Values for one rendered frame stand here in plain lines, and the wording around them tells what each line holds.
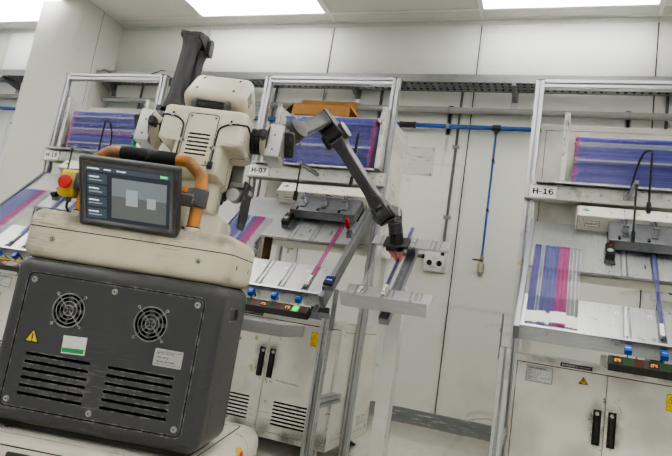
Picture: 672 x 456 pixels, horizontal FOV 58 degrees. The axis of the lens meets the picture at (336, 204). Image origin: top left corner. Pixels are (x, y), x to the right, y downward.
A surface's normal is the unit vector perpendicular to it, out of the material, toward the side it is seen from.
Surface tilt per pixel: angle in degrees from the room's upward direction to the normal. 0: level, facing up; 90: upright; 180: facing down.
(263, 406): 90
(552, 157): 90
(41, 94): 90
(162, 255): 90
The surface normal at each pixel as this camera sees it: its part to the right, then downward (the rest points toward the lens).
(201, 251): -0.10, -0.18
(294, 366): -0.33, -0.22
